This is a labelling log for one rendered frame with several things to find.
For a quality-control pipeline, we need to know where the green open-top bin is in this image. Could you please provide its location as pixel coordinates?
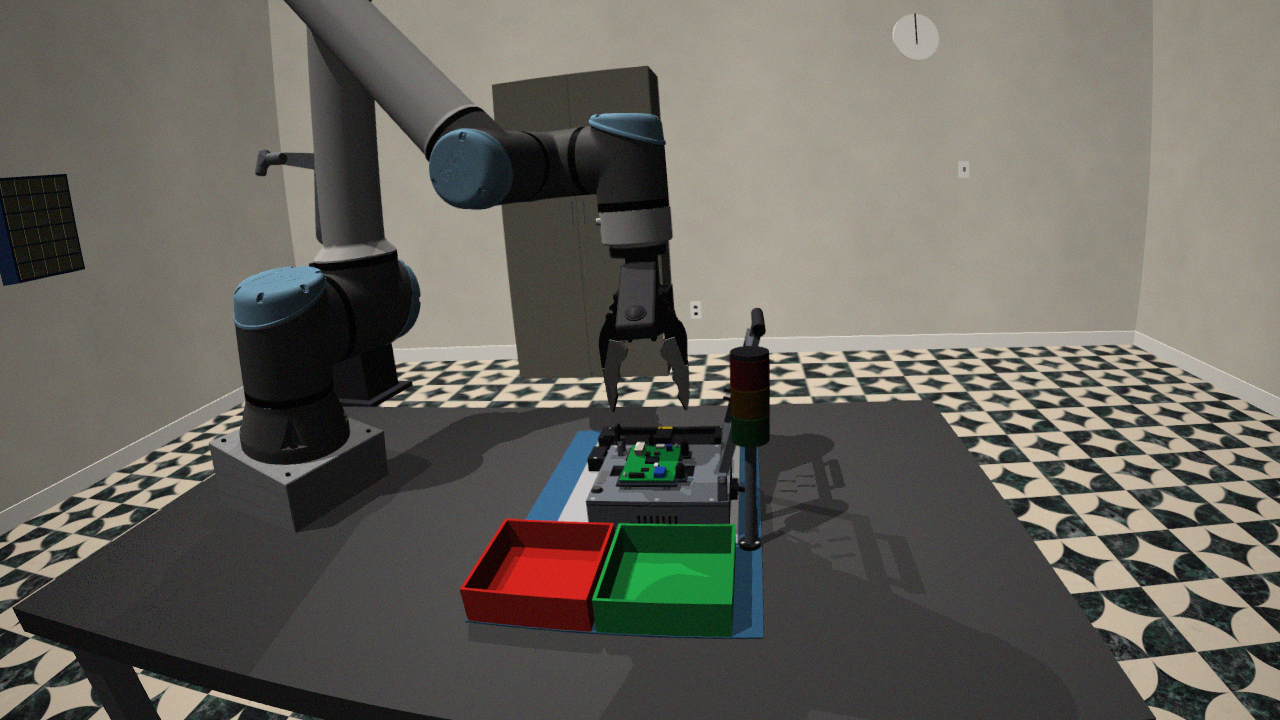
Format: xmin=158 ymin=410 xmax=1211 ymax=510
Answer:
xmin=593 ymin=523 xmax=736 ymax=637

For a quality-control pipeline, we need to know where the green circuit board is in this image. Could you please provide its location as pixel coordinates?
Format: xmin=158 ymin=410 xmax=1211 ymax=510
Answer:
xmin=620 ymin=442 xmax=681 ymax=482

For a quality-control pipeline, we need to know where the red bin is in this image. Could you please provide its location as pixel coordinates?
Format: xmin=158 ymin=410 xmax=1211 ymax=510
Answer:
xmin=461 ymin=519 xmax=614 ymax=632

